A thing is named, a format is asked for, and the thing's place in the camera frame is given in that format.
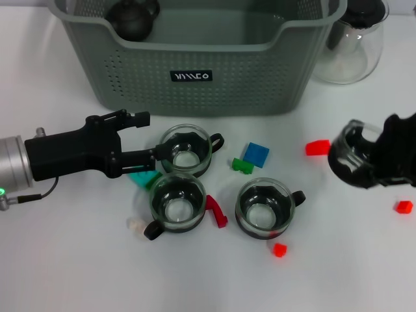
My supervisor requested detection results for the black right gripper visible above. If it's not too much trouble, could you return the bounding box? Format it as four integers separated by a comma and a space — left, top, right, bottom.
369, 112, 416, 189

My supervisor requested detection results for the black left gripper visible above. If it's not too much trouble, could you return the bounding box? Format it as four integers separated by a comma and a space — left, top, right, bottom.
24, 109, 171, 182

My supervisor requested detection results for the glass teacup black sleeve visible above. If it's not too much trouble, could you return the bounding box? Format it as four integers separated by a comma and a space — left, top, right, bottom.
142, 172, 209, 242
326, 119, 384, 190
234, 177, 307, 241
158, 123, 226, 179

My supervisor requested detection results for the grey perforated plastic storage bin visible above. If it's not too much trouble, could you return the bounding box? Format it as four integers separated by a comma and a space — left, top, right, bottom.
48, 0, 348, 118

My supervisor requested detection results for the teal square building brick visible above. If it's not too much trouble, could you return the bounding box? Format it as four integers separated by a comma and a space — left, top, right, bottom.
127, 170, 163, 189

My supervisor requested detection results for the flat green square brick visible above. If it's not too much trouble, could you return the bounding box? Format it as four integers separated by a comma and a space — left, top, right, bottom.
145, 174, 163, 192

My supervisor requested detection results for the small red cube brick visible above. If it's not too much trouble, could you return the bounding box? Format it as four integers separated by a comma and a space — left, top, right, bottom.
395, 200, 414, 215
272, 242, 289, 259

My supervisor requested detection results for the orange-red sloped brick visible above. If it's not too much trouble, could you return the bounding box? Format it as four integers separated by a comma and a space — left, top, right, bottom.
304, 138, 332, 157

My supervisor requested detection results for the clear translucent building brick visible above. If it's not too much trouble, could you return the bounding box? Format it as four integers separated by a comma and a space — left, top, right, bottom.
125, 216, 150, 241

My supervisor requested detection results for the glass pitcher with black lid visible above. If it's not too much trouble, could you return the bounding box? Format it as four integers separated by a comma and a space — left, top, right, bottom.
311, 0, 390, 85

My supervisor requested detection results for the small green stepped brick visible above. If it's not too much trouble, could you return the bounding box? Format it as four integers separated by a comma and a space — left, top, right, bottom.
231, 157, 255, 176

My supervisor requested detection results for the dark red curved brick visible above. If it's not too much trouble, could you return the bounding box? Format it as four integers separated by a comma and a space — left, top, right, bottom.
205, 194, 229, 230

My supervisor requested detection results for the blue square building brick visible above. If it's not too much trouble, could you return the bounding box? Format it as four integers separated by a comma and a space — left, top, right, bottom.
242, 141, 270, 169

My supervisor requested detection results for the dark clay teapot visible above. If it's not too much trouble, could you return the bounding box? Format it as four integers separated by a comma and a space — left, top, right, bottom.
104, 0, 162, 42

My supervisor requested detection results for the left arm signal cable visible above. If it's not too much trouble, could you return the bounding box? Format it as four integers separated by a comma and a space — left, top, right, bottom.
0, 127, 61, 212

